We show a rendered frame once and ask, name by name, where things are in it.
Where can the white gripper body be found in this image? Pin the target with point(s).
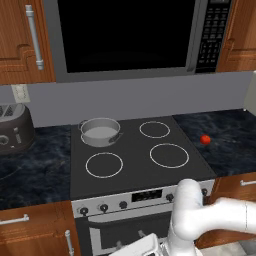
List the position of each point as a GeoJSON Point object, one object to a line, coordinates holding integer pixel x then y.
{"type": "Point", "coordinates": [140, 247]}

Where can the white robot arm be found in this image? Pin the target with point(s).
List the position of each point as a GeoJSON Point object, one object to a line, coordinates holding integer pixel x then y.
{"type": "Point", "coordinates": [200, 216]}

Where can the black stove knob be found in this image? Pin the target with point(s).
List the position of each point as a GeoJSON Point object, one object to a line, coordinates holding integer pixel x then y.
{"type": "Point", "coordinates": [204, 192]}
{"type": "Point", "coordinates": [83, 211]}
{"type": "Point", "coordinates": [170, 197]}
{"type": "Point", "coordinates": [104, 208]}
{"type": "Point", "coordinates": [123, 204]}

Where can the black and steel stove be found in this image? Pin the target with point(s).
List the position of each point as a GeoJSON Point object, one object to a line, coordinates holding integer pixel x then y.
{"type": "Point", "coordinates": [133, 173]}

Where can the grey metal pot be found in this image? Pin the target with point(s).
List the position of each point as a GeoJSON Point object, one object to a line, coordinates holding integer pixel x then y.
{"type": "Point", "coordinates": [100, 135]}

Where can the red tomato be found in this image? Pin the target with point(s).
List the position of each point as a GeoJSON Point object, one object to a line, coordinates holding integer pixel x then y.
{"type": "Point", "coordinates": [205, 139]}

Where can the oven door with window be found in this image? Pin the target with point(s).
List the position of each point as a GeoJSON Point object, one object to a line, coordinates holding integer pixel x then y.
{"type": "Point", "coordinates": [133, 236]}

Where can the wooden drawer front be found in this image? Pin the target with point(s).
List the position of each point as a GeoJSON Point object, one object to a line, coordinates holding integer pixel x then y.
{"type": "Point", "coordinates": [230, 186]}
{"type": "Point", "coordinates": [43, 215]}

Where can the dark grey toaster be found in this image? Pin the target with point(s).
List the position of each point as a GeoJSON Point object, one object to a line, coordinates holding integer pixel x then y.
{"type": "Point", "coordinates": [15, 130]}

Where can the stainless steel microwave oven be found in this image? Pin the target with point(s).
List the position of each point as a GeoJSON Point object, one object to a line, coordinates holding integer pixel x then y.
{"type": "Point", "coordinates": [126, 36]}

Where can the white wall socket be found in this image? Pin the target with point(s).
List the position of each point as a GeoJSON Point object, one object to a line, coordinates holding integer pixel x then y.
{"type": "Point", "coordinates": [20, 93]}

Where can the wooden wall cupboard door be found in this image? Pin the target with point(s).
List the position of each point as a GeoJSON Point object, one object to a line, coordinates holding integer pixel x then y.
{"type": "Point", "coordinates": [13, 40]}
{"type": "Point", "coordinates": [241, 33]}

